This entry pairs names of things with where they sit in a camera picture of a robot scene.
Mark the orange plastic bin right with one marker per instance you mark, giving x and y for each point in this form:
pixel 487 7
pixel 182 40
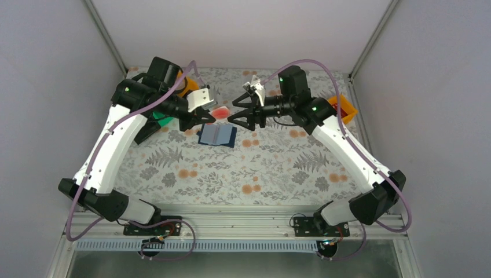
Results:
pixel 348 111

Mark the orange plastic bin left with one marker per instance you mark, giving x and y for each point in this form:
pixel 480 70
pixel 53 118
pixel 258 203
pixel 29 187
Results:
pixel 187 86

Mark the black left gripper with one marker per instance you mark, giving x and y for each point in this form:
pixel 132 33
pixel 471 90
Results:
pixel 190 116

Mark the green plastic bin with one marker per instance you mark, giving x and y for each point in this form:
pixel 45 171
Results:
pixel 160 119

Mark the blue leather card holder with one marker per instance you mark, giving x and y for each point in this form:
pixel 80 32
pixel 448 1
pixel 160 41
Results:
pixel 217 135

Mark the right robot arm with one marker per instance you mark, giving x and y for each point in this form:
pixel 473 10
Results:
pixel 378 187

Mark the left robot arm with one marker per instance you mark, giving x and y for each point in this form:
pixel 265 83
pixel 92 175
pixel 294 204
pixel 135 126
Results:
pixel 133 103

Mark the red circle card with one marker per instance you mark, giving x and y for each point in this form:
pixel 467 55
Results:
pixel 221 113

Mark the aluminium rail frame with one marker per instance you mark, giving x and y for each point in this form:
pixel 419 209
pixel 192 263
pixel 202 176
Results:
pixel 240 222

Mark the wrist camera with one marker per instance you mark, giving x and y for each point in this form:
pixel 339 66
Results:
pixel 202 98
pixel 256 91

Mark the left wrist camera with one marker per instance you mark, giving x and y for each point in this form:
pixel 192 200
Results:
pixel 202 98

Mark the orange plastic bin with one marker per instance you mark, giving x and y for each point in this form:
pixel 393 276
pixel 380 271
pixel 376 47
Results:
pixel 187 86
pixel 348 111

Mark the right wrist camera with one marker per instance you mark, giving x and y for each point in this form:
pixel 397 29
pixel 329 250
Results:
pixel 256 91

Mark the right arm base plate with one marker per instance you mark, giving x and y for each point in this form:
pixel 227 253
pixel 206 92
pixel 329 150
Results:
pixel 316 227

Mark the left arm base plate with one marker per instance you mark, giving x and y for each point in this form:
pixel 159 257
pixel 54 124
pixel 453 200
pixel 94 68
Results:
pixel 165 225

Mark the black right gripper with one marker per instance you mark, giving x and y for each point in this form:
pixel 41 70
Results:
pixel 256 114

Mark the black plastic bin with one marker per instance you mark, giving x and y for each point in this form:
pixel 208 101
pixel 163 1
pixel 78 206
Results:
pixel 146 131

